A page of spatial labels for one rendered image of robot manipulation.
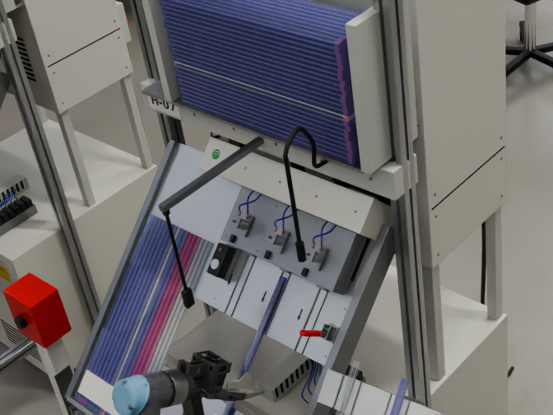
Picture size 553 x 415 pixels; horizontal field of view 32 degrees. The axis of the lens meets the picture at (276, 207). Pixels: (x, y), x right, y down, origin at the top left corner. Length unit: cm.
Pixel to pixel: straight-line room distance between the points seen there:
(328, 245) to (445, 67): 45
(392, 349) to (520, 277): 125
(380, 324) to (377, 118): 96
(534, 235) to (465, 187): 174
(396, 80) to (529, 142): 275
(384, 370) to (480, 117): 74
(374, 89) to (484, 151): 53
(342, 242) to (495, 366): 87
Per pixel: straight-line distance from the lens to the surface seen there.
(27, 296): 286
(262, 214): 221
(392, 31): 183
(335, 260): 207
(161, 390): 200
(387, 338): 269
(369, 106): 187
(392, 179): 196
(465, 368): 264
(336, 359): 210
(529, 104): 488
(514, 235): 403
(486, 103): 227
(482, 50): 220
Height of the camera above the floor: 247
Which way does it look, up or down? 35 degrees down
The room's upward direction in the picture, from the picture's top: 10 degrees counter-clockwise
